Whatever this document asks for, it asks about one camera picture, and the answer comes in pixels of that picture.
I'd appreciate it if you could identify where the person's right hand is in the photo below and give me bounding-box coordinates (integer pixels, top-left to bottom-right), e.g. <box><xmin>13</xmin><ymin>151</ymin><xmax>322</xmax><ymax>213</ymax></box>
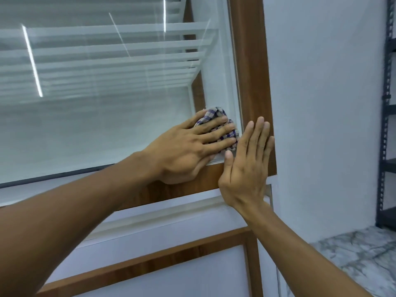
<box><xmin>218</xmin><ymin>116</ymin><xmax>275</xmax><ymax>214</ymax></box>

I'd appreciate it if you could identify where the person's left hand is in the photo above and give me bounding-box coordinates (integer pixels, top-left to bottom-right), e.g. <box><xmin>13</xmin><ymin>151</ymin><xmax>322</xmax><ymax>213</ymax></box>
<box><xmin>141</xmin><ymin>109</ymin><xmax>239</xmax><ymax>185</ymax></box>

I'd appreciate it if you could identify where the blue white checkered cloth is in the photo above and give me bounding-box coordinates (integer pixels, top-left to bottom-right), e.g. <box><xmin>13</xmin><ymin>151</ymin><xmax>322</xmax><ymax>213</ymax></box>
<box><xmin>193</xmin><ymin>106</ymin><xmax>239</xmax><ymax>152</ymax></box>

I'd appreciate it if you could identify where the wooden glass display cabinet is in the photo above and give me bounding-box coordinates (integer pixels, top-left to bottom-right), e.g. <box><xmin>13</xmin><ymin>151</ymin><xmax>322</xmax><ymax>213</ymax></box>
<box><xmin>0</xmin><ymin>0</ymin><xmax>281</xmax><ymax>297</ymax></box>

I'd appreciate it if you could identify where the person's right forearm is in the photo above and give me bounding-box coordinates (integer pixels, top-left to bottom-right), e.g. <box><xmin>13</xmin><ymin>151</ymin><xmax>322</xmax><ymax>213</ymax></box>
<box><xmin>244</xmin><ymin>200</ymin><xmax>372</xmax><ymax>297</ymax></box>

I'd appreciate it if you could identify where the person's left forearm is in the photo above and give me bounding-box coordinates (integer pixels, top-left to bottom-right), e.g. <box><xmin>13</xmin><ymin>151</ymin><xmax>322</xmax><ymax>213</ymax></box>
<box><xmin>0</xmin><ymin>153</ymin><xmax>161</xmax><ymax>297</ymax></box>

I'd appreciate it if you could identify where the black metal rack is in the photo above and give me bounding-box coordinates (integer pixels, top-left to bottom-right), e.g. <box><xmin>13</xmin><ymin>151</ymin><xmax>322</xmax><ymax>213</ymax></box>
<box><xmin>376</xmin><ymin>0</ymin><xmax>396</xmax><ymax>229</ymax></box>

